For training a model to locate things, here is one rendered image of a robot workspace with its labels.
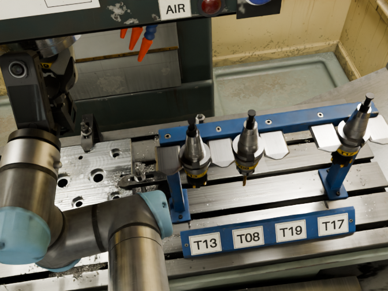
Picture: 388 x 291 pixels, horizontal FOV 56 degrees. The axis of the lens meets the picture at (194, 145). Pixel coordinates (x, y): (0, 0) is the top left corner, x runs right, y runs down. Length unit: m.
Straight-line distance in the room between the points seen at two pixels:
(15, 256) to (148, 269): 0.16
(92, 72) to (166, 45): 0.27
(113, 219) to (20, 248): 0.14
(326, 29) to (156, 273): 1.57
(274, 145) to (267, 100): 0.96
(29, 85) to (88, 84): 0.79
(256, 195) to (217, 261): 0.22
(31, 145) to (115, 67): 0.77
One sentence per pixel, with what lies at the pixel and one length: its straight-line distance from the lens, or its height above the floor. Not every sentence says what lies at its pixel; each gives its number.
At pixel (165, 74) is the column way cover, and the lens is 1.29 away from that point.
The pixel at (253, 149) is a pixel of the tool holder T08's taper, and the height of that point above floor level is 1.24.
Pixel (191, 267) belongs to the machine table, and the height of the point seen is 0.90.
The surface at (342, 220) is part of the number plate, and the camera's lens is 1.03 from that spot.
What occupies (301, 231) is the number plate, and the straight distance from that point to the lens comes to 1.00.
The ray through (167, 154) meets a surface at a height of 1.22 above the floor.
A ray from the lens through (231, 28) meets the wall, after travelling 1.71.
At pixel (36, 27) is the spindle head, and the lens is 0.40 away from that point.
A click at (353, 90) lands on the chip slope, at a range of 1.54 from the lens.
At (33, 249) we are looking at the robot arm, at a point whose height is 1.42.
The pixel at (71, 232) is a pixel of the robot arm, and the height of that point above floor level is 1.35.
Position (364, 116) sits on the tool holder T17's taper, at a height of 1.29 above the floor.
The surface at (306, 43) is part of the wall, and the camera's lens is 1.89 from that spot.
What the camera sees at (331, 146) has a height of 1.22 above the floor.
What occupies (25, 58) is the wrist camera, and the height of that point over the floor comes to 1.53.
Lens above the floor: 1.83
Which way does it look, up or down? 54 degrees down
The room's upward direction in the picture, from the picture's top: 6 degrees counter-clockwise
